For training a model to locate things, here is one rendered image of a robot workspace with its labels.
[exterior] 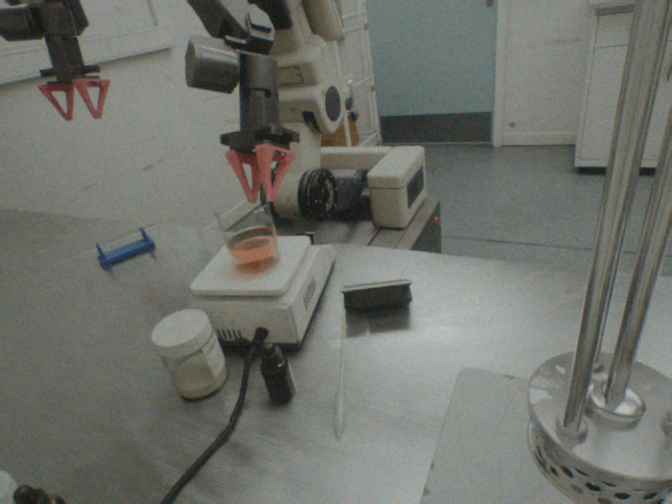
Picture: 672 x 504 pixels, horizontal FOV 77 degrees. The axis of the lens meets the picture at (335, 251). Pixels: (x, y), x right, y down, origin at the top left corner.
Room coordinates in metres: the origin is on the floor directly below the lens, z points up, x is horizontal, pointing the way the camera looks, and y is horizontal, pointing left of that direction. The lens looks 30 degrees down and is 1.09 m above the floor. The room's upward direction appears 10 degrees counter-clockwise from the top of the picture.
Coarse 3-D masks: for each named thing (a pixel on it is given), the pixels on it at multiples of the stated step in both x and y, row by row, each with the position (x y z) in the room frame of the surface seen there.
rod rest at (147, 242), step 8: (144, 232) 0.74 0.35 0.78; (144, 240) 0.75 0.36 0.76; (152, 240) 0.74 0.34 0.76; (96, 248) 0.70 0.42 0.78; (120, 248) 0.73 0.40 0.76; (128, 248) 0.73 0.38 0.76; (136, 248) 0.72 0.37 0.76; (144, 248) 0.73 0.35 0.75; (104, 256) 0.70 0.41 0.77; (112, 256) 0.70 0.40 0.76; (120, 256) 0.71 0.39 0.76; (128, 256) 0.71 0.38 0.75; (104, 264) 0.69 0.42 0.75
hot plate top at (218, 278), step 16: (288, 240) 0.49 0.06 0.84; (304, 240) 0.48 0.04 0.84; (224, 256) 0.48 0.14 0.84; (288, 256) 0.45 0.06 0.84; (208, 272) 0.45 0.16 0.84; (224, 272) 0.44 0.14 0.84; (272, 272) 0.42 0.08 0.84; (288, 272) 0.41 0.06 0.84; (192, 288) 0.42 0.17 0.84; (208, 288) 0.41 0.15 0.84; (224, 288) 0.40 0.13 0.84; (240, 288) 0.40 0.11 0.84; (256, 288) 0.39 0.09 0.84; (272, 288) 0.39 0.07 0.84
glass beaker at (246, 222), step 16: (256, 192) 0.47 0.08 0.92; (224, 208) 0.46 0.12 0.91; (240, 208) 0.47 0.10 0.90; (256, 208) 0.47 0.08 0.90; (224, 224) 0.42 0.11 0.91; (240, 224) 0.41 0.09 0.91; (256, 224) 0.42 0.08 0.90; (272, 224) 0.44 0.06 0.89; (224, 240) 0.43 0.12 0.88; (240, 240) 0.41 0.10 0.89; (256, 240) 0.41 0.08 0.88; (272, 240) 0.43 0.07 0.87; (240, 256) 0.41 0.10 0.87; (256, 256) 0.41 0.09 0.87; (272, 256) 0.42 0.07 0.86; (240, 272) 0.42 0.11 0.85; (256, 272) 0.41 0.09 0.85
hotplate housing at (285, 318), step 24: (312, 264) 0.46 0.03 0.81; (288, 288) 0.41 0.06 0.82; (312, 288) 0.44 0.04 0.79; (216, 312) 0.40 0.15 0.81; (240, 312) 0.39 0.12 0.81; (264, 312) 0.39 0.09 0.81; (288, 312) 0.38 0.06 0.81; (312, 312) 0.43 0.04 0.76; (216, 336) 0.41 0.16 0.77; (240, 336) 0.40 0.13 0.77; (264, 336) 0.38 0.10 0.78; (288, 336) 0.38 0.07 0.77
